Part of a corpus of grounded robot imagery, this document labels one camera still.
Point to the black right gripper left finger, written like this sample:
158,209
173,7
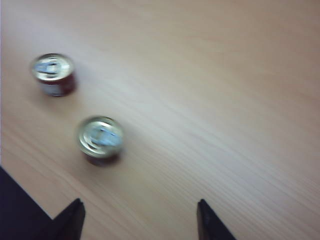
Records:
70,222

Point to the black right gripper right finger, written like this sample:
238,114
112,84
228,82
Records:
208,225

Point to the red tomato can tomato print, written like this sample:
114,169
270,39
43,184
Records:
100,137

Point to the red tomato can white label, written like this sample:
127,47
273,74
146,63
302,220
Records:
53,72

